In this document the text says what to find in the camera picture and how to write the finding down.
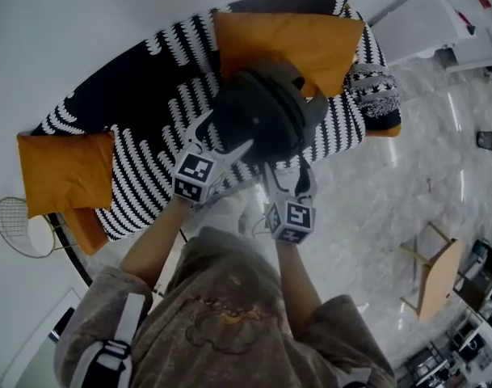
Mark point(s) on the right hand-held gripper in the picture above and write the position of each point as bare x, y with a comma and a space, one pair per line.
298, 216

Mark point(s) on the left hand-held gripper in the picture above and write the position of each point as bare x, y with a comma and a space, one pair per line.
193, 168

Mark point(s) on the dark grey backpack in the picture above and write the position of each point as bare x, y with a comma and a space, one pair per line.
257, 115

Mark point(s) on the black white patterned sofa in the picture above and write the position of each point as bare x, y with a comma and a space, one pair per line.
148, 95

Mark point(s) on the person's left forearm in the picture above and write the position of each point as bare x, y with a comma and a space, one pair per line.
156, 241

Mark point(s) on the person's right forearm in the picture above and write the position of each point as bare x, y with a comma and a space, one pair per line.
298, 281

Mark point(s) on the orange cushion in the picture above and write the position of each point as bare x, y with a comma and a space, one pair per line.
286, 43
64, 172

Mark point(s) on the person's grey shirt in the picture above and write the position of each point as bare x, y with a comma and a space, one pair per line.
229, 317

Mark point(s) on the wooden chair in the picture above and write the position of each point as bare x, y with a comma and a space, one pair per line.
439, 281

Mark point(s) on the black mesh waste basket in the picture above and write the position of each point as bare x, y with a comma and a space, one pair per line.
487, 140

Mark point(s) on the small white cabinet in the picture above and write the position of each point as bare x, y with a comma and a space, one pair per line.
423, 22

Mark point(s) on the cluttered black workstation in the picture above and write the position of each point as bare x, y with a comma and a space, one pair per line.
480, 297

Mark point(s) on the white side table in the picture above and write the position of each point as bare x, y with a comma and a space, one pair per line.
480, 51

